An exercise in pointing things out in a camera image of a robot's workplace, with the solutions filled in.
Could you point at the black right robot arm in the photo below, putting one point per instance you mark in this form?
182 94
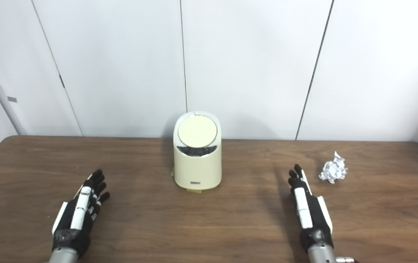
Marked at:
320 254

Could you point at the round cream bin lid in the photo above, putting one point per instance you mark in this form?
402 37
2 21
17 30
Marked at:
197 130

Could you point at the white and black right hand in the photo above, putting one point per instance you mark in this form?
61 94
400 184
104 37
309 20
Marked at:
313 215

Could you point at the grey wall tag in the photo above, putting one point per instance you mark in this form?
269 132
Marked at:
12 99

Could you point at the black wall panel hinge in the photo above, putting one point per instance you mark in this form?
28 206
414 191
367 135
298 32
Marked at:
62 81

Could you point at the cream-colored bin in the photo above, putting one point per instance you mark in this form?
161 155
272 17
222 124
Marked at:
197 168

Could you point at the white and black left hand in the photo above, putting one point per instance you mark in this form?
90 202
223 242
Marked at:
79 212

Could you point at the white paper ball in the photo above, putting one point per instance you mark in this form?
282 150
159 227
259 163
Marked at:
333 171

